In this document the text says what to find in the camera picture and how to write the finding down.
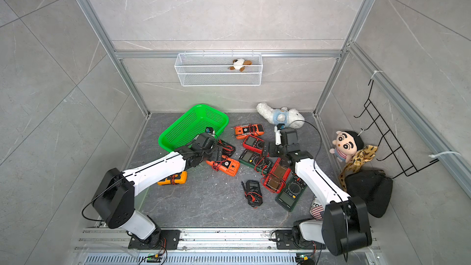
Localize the green plastic basket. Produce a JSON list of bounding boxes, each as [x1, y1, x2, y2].
[[158, 104, 229, 152]]

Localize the orange multimeter with black leads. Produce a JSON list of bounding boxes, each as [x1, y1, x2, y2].
[[206, 155, 240, 177]]

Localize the small black multimeter red leads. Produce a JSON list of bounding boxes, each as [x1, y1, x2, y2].
[[241, 180, 263, 209]]

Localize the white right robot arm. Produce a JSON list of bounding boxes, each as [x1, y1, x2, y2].
[[271, 128, 372, 256]]

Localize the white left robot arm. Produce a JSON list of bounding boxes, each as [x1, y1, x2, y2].
[[90, 132, 217, 248]]

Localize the dark green multimeter yellow button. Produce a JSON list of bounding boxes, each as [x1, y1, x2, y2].
[[239, 149, 273, 175]]

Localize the red multimeter brown screen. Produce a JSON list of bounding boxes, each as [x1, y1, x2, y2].
[[262, 158, 291, 194]]

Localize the red multimeter with leads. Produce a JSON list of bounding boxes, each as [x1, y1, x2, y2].
[[242, 135, 265, 155]]

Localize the orange multimeter back side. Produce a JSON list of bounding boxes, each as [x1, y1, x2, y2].
[[233, 124, 265, 140]]

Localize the green multimeter grey screen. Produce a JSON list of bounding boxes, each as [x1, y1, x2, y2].
[[275, 175, 307, 212]]

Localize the white plush dog blue shirt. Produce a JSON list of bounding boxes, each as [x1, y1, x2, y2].
[[256, 102, 305, 129]]

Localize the cartoon boy plush doll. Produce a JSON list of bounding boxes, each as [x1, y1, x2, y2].
[[329, 131, 364, 163]]

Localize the newspaper flag print pouch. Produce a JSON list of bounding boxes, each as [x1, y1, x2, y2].
[[310, 197, 325, 221]]

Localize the leopard print cloth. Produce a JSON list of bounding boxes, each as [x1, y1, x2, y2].
[[339, 145, 378, 191]]

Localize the small brown white plush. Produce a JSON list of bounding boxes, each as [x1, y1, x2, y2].
[[229, 58, 253, 72]]

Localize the black fabric bag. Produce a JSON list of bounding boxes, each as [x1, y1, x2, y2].
[[345, 169, 393, 218]]

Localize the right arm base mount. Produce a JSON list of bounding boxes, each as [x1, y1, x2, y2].
[[269, 219, 326, 250]]

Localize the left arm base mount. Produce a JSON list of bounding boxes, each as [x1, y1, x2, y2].
[[128, 229, 181, 250]]

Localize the black wire wall rack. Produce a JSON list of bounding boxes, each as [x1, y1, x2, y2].
[[354, 80, 439, 179]]

